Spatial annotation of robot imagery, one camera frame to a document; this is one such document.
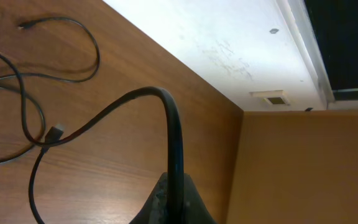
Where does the black cable gold plug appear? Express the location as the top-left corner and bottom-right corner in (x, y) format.
(28, 123), (65, 224)

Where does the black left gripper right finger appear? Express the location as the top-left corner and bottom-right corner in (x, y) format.
(183, 174), (216, 224)

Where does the dark window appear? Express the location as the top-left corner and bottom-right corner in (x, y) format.
(277, 0), (358, 110)

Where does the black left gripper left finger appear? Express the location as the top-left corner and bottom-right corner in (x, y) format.
(130, 172), (168, 224)

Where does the black cable small plug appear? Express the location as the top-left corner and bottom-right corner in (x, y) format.
(0, 54), (184, 223)

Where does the white wall outlet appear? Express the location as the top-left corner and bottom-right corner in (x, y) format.
(250, 90), (290, 106)

